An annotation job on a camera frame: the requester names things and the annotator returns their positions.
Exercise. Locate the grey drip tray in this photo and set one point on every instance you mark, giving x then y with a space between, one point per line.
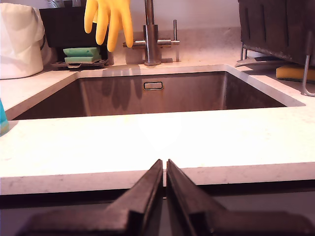
261 62

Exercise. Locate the dark sponge tray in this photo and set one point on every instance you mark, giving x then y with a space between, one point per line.
73 65

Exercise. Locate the green dish sponge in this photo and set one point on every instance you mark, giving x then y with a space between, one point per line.
81 51
81 59

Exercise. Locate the yellow rubber glove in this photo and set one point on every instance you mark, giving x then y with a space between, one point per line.
115 14

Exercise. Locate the yellow sponge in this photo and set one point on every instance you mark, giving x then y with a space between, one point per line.
292 73

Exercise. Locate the dark dish rack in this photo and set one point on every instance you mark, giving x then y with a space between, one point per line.
275 24

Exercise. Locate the steel kitchen sink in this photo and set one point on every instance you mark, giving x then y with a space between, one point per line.
184 98

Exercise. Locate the clear soap dispenser blue soap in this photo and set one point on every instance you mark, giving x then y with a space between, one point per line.
3 118

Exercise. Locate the steel kitchen faucet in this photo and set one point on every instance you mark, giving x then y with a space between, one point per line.
150 37

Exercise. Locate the black sink caddy box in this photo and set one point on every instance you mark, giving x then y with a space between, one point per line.
64 27

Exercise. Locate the white bin with bag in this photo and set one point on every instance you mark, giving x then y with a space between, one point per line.
19 44

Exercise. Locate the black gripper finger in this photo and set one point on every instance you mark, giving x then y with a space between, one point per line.
145 196
184 196

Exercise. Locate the steel sink overflow cover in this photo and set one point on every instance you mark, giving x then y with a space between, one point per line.
153 86

